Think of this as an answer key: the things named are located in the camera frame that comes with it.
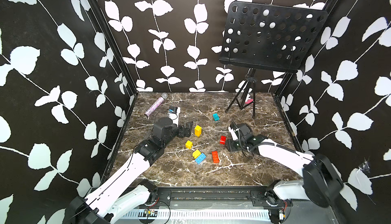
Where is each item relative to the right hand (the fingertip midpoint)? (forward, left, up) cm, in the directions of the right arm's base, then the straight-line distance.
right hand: (226, 141), depth 87 cm
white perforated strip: (-34, +17, -6) cm, 38 cm away
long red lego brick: (-6, +7, -5) cm, 10 cm away
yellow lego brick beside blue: (-6, +18, -4) cm, 19 cm away
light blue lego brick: (-9, +15, -5) cm, 18 cm away
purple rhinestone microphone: (+31, +49, -3) cm, 58 cm away
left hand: (+2, +23, +19) cm, 30 cm away
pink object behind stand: (+35, -21, -4) cm, 41 cm away
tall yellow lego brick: (+7, +17, -1) cm, 18 cm away
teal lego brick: (+21, +5, -4) cm, 22 cm away
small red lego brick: (+4, +1, -6) cm, 7 cm away
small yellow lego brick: (0, +22, -3) cm, 23 cm away
